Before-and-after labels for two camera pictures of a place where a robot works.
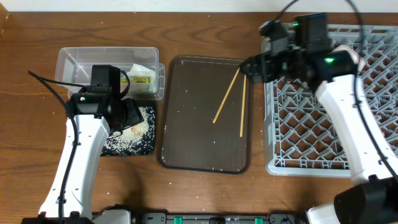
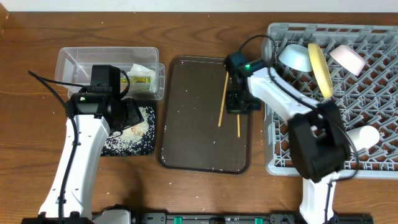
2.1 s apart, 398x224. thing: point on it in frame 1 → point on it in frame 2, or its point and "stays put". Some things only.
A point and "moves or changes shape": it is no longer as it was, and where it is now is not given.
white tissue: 139,70 stays put
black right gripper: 259,66 → 237,104
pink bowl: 359,61 stays put
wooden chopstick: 224,97 moves or changes shape
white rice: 136,139 stays put
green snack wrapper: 137,79 stays put
